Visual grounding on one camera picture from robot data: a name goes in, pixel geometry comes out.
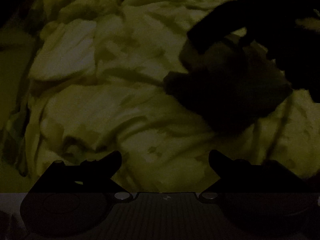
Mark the dark small garment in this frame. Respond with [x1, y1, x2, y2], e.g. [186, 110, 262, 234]
[163, 28, 292, 131]

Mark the light floral bed sheet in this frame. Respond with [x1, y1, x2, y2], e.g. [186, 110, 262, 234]
[1, 0, 319, 192]

